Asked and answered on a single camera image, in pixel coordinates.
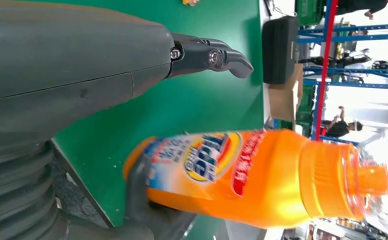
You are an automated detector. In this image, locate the blue storage shelving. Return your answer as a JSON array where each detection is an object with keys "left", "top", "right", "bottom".
[{"left": 296, "top": 0, "right": 388, "bottom": 147}]

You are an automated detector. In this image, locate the open cardboard box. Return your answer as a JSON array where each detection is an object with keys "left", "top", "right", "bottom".
[{"left": 268, "top": 63, "right": 305, "bottom": 126}]

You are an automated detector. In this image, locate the green plastic crate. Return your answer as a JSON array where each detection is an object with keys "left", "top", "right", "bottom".
[
  {"left": 295, "top": 84, "right": 317, "bottom": 137},
  {"left": 295, "top": 0, "right": 326, "bottom": 27}
]

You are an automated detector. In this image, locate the black zip case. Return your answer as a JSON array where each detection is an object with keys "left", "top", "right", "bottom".
[{"left": 261, "top": 15, "right": 300, "bottom": 85}]

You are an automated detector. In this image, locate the orange detergent bottle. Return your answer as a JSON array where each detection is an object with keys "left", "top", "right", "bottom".
[{"left": 122, "top": 128, "right": 388, "bottom": 240}]

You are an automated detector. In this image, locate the person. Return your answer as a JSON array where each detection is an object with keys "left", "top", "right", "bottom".
[
  {"left": 321, "top": 105, "right": 364, "bottom": 139},
  {"left": 335, "top": 0, "right": 388, "bottom": 20}
]

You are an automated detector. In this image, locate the red pole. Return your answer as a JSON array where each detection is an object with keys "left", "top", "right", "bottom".
[{"left": 313, "top": 0, "right": 340, "bottom": 142}]

